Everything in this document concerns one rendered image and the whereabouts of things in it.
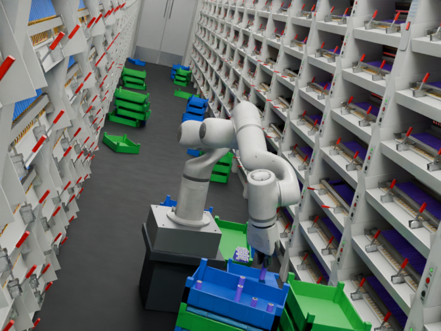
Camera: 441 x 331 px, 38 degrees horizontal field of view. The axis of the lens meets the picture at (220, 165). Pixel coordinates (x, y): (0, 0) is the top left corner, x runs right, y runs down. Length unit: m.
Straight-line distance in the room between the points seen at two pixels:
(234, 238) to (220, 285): 1.42
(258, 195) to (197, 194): 0.85
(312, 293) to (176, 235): 0.66
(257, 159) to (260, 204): 0.16
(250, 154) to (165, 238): 0.78
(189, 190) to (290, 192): 0.87
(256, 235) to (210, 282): 0.28
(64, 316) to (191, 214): 0.65
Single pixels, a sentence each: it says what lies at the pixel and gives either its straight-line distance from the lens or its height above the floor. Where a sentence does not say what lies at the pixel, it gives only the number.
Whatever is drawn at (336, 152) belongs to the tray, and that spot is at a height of 0.76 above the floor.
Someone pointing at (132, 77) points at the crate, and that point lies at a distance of 8.86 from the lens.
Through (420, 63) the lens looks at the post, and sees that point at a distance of 2.54.
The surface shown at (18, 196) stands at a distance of 1.09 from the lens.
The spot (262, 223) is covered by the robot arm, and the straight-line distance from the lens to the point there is 1.92.
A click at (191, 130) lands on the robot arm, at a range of 2.58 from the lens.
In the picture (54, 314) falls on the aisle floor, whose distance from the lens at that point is 2.64.
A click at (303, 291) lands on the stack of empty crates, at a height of 0.42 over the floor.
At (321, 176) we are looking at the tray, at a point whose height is 0.59.
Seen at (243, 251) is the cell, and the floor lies 0.09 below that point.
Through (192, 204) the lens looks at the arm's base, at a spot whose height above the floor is 0.47.
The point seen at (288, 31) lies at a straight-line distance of 4.53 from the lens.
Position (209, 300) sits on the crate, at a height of 0.43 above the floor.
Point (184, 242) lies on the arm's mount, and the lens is 2.66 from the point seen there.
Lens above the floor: 1.27
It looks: 13 degrees down
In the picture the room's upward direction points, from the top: 14 degrees clockwise
